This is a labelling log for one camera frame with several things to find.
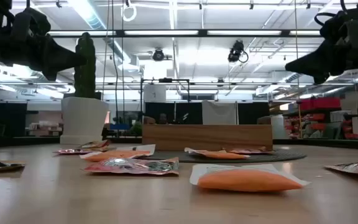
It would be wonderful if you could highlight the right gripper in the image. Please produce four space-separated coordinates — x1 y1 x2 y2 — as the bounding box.
285 37 358 85

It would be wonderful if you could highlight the black round ceiling fixture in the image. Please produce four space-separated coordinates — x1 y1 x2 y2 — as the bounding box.
152 48 167 62

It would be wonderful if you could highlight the black background rig frame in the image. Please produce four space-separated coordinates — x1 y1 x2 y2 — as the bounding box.
140 77 191 125

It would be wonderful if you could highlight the round grey mat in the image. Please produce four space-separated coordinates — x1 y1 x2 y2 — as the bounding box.
141 148 307 164

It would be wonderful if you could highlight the black mounted camera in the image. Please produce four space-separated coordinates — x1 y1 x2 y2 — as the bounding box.
227 39 249 63

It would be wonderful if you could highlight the white cable loop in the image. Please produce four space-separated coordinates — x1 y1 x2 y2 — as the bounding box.
120 2 138 22

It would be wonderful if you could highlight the wooden tea organizer box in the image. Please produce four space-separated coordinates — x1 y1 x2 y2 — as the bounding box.
142 124 273 152

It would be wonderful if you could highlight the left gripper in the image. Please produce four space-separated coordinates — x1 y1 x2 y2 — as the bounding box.
0 30 87 82

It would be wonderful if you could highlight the pink packet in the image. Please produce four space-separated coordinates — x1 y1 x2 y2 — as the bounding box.
78 139 111 149

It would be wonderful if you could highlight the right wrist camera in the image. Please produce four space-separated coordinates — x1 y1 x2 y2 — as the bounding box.
337 18 358 47

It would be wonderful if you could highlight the background desk with clutter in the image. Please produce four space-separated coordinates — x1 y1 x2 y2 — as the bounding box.
26 120 63 137

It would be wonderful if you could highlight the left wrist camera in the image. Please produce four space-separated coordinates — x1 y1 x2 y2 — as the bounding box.
11 7 52 37

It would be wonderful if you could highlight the white panel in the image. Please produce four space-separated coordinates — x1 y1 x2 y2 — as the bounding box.
201 100 239 126

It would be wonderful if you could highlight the black aluminium rig frame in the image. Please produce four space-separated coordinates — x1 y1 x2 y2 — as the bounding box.
0 134 358 152

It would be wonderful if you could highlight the small blue bin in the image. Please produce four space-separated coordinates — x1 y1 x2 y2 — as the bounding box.
109 123 131 131

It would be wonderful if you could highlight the shelf with red bins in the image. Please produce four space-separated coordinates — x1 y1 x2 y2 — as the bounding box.
283 97 358 140

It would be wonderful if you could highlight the thin hanging cable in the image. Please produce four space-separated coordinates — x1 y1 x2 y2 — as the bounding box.
293 0 300 103

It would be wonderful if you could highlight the hanging black cable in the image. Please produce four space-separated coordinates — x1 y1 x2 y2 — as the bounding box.
110 0 120 124

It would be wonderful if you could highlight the small green plant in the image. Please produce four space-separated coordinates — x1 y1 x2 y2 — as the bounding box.
131 121 143 137

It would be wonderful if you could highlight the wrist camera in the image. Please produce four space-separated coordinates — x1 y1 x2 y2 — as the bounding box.
337 18 358 47
11 7 52 37

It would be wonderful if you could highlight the white barrel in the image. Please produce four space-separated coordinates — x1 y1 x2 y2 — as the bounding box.
270 114 288 140

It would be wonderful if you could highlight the green cactus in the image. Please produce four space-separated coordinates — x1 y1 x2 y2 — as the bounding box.
74 32 96 99

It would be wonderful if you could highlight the black overhead light bar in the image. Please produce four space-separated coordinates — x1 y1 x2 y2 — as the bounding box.
47 29 323 39

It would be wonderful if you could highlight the orange white Tazo tea packet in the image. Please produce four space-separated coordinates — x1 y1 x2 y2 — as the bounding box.
189 163 311 193
79 144 157 162
184 147 250 161

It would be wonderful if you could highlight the white plant pot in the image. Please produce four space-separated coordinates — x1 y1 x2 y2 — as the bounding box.
60 96 110 146

